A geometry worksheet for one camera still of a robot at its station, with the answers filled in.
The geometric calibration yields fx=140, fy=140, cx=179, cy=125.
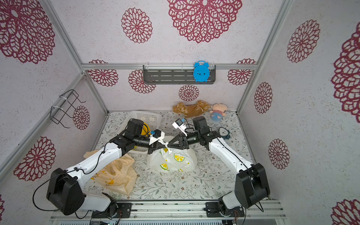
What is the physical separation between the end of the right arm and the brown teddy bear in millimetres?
416

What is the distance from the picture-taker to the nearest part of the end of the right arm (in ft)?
1.99

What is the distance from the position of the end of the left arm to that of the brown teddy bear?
17.9 inches

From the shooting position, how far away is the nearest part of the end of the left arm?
59 centimetres
